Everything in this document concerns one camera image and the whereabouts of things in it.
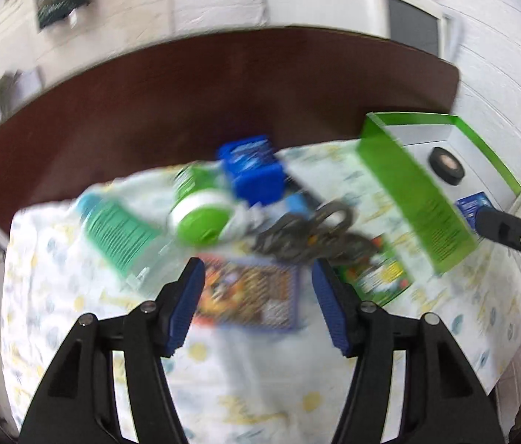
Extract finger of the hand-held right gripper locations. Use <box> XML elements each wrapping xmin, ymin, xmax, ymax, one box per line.
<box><xmin>475</xmin><ymin>206</ymin><xmax>521</xmax><ymax>280</ymax></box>

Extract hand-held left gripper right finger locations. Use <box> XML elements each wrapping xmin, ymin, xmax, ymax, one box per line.
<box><xmin>311</xmin><ymin>258</ymin><xmax>506</xmax><ymax>444</ymax></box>

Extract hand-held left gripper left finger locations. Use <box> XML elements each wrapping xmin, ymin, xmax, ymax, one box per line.
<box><xmin>19</xmin><ymin>257</ymin><xmax>206</xmax><ymax>444</ymax></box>

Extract small dark blue box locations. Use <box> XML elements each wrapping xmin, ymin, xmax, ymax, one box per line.
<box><xmin>456</xmin><ymin>192</ymin><xmax>495</xmax><ymax>232</ymax></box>

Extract green printed packet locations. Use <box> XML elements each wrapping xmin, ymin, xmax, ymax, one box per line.
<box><xmin>339</xmin><ymin>236</ymin><xmax>414</xmax><ymax>306</ymax></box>

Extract colourful card pack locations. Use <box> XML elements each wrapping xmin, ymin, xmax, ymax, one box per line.
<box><xmin>193</xmin><ymin>256</ymin><xmax>300</xmax><ymax>331</ymax></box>

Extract grey handled scissors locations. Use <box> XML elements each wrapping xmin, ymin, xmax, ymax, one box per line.
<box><xmin>237</xmin><ymin>200</ymin><xmax>377</xmax><ymax>266</ymax></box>

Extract green cardboard box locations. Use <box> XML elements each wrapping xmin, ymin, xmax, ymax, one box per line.
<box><xmin>357</xmin><ymin>112</ymin><xmax>521</xmax><ymax>275</ymax></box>

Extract printed white cloth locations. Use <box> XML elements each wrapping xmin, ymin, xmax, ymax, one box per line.
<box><xmin>1</xmin><ymin>141</ymin><xmax>521</xmax><ymax>444</ymax></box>

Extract green label bottle blue cap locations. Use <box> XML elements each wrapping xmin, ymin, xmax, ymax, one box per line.
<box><xmin>75</xmin><ymin>193</ymin><xmax>182</xmax><ymax>287</ymax></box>

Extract black tape roll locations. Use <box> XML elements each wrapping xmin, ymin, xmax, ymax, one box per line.
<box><xmin>429</xmin><ymin>147</ymin><xmax>465</xmax><ymax>185</ymax></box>

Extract bright blue box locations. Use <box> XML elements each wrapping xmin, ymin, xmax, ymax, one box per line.
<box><xmin>218</xmin><ymin>135</ymin><xmax>286</xmax><ymax>206</ymax></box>

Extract grey figurine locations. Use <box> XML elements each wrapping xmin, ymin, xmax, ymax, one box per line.
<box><xmin>0</xmin><ymin>71</ymin><xmax>25</xmax><ymax>125</ymax></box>

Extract white monitor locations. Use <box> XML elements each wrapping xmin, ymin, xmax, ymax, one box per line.
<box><xmin>263</xmin><ymin>0</ymin><xmax>462</xmax><ymax>61</ymax></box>

